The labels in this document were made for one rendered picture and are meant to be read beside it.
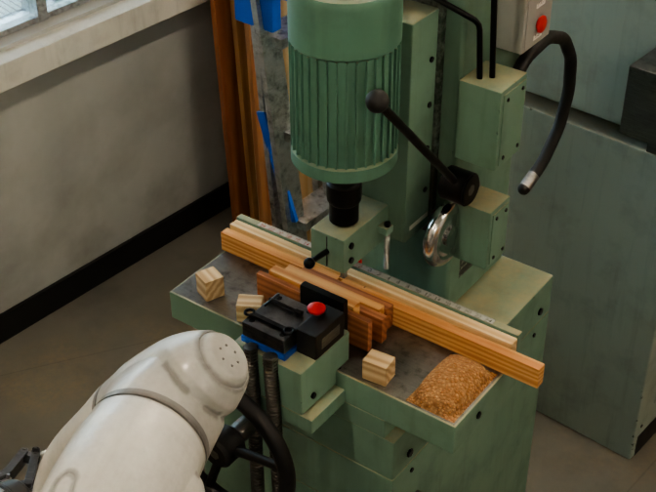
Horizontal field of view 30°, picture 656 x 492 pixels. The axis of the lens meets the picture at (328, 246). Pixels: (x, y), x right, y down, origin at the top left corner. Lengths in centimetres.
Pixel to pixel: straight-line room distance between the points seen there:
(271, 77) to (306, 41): 107
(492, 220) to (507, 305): 29
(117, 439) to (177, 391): 9
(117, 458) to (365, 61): 85
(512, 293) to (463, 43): 58
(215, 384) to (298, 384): 69
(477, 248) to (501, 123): 24
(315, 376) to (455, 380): 22
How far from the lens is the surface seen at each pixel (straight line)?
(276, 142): 296
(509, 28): 207
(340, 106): 187
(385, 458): 209
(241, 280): 223
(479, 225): 212
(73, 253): 365
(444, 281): 228
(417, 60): 198
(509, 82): 204
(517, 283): 241
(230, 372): 128
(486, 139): 206
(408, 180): 208
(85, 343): 355
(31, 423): 334
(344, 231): 205
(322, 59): 183
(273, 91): 292
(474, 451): 242
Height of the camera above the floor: 225
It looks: 36 degrees down
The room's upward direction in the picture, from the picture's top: straight up
